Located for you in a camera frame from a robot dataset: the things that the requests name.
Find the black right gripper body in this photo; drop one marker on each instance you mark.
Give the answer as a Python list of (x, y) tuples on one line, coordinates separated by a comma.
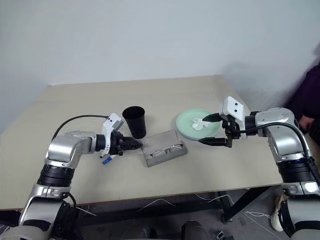
[(231, 127)]

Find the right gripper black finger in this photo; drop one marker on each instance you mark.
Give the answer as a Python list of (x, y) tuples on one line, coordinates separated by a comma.
[(215, 142), (212, 118)]

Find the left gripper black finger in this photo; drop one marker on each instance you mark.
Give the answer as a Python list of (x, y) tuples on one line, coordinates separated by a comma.
[(132, 147), (132, 141)]

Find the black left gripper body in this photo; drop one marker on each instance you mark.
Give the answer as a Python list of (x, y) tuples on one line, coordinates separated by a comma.
[(117, 145)]

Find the white tissue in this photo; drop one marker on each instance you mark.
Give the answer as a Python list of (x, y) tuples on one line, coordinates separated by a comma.
[(198, 123)]

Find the blue plastic plate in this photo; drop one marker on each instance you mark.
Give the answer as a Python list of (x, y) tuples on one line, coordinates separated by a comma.
[(191, 138)]

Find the green plastic plate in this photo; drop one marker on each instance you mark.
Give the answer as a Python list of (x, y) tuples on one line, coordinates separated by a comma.
[(185, 122)]

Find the grey translucent glasses case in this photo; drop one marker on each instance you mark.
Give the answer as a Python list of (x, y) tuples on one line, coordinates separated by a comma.
[(162, 140)]

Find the clear-framed eyeglasses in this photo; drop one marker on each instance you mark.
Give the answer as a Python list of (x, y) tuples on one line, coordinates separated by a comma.
[(170, 149)]

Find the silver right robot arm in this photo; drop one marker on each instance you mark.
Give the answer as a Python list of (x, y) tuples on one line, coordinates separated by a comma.
[(277, 117)]

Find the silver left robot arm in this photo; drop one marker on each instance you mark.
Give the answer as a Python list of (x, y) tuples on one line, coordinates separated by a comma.
[(65, 147)]

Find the person's black-sleeved forearm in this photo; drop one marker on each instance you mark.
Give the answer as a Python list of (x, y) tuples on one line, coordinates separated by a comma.
[(311, 107)]

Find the person's bare hand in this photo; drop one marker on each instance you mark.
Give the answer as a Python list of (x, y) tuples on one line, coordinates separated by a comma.
[(307, 122)]

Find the black plastic cup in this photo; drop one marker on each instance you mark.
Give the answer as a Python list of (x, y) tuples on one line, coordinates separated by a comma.
[(135, 125)]

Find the white marker with blue cap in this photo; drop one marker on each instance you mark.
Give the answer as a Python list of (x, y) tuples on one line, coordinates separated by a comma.
[(106, 161)]

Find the dark rounded shape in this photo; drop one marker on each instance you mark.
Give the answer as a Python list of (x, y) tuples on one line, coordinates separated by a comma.
[(193, 231), (150, 233)]

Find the person in black jacket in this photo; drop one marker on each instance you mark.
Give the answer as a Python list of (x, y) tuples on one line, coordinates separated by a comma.
[(312, 82)]

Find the small black and white device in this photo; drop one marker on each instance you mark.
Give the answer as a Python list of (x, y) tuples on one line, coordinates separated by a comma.
[(223, 236)]

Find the person's white shoe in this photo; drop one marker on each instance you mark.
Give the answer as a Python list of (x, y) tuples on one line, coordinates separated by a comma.
[(276, 217)]

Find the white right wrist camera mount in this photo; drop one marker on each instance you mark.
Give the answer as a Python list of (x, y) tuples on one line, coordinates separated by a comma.
[(233, 106)]

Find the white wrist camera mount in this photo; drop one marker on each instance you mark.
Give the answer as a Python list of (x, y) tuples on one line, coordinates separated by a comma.
[(111, 120), (233, 106)]

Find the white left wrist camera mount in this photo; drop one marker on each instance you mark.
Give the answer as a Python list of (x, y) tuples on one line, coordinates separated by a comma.
[(111, 120)]

